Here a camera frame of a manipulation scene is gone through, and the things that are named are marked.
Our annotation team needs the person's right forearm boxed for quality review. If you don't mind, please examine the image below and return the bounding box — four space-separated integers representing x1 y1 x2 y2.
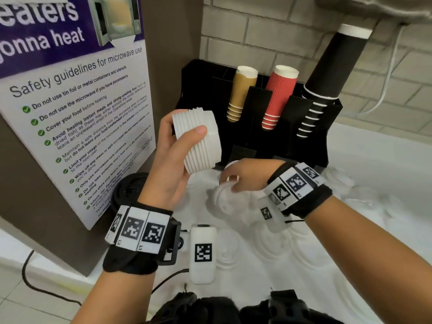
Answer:
303 195 432 324

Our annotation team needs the black power cable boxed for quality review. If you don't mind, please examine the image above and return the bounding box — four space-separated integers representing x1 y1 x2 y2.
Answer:
22 250 82 306

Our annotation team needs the black chest harness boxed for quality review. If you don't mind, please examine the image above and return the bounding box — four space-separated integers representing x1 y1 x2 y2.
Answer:
148 289 345 324

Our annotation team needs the microwave safety poster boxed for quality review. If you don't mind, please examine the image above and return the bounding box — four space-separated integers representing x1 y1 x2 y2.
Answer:
0 0 157 230

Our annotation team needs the white wall cable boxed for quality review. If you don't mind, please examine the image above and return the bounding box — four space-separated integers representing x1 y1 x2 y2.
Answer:
341 25 405 117

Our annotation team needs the stack of gold paper cups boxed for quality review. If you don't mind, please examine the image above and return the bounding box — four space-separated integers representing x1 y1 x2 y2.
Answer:
226 65 259 123

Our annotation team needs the stack of black lids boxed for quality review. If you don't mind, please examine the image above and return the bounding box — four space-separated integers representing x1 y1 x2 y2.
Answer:
110 171 149 215

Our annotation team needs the black cup holder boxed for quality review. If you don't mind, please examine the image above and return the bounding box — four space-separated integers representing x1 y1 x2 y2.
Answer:
175 58 343 169

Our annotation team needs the person's left forearm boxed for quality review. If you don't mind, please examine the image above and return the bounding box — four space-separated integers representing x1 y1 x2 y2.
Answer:
71 268 156 324

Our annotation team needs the person's right hand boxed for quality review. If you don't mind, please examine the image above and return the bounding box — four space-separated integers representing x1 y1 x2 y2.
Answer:
218 158 286 194

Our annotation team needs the black right wrist marker band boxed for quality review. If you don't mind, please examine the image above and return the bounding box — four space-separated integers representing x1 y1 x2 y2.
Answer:
263 162 333 219

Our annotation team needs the stack of large white lids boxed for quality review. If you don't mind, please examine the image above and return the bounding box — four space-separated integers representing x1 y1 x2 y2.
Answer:
172 107 222 175

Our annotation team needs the black left wrist marker band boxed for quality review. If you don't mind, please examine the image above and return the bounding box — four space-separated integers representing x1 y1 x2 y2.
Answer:
103 201 182 275

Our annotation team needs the stack of red paper cups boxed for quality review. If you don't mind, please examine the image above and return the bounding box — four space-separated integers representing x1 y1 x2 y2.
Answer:
261 65 300 131

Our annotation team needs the stack of black paper cups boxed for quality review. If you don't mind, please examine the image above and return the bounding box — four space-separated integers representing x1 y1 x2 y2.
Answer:
296 24 374 139

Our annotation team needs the person's left hand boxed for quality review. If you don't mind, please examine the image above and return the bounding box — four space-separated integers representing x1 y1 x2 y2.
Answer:
138 109 208 212

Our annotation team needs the grey wall-mounted appliance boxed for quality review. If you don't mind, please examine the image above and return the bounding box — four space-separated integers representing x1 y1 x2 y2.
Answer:
315 0 432 26

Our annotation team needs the black wrist marker band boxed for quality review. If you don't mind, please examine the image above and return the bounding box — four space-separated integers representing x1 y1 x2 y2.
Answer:
103 201 182 275
263 162 333 219

